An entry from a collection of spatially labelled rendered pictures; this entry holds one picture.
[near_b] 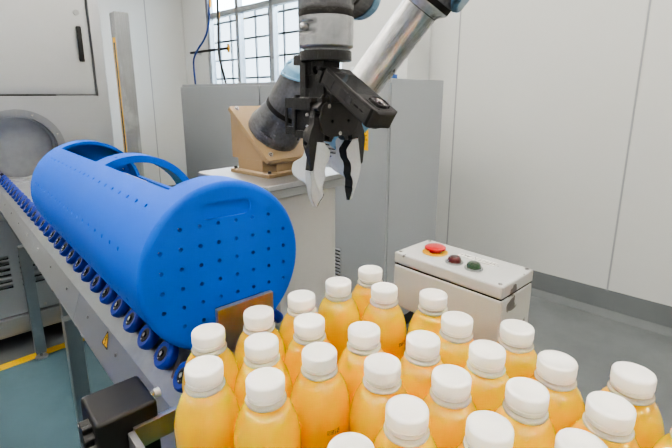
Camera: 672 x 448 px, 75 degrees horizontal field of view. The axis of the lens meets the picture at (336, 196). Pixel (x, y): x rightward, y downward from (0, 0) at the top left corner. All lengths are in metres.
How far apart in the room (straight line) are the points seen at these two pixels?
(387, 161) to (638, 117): 1.54
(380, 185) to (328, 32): 1.79
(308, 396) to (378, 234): 1.95
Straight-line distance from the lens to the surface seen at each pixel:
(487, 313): 0.71
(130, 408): 0.63
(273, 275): 0.80
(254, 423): 0.48
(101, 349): 1.07
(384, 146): 2.30
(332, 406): 0.52
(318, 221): 1.24
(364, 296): 0.71
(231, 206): 0.73
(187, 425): 0.52
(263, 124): 1.20
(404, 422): 0.43
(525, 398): 0.48
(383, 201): 2.35
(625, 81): 3.15
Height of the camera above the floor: 1.37
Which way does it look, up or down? 13 degrees down
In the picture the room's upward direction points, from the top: straight up
